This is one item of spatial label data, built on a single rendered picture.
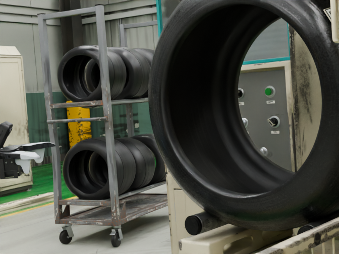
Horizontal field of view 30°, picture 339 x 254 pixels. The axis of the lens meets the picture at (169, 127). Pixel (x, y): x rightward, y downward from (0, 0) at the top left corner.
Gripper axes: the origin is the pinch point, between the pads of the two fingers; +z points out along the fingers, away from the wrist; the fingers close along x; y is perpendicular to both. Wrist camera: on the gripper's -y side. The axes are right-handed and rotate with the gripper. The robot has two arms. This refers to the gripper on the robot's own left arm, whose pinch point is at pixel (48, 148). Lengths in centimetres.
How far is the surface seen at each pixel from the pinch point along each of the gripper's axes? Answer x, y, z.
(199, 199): 38, 5, 44
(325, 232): 88, -5, 64
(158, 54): 29, -26, 37
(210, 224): 35, 12, 46
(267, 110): -40, 0, 63
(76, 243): -323, 152, -88
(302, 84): 8, -14, 70
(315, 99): 10, -10, 73
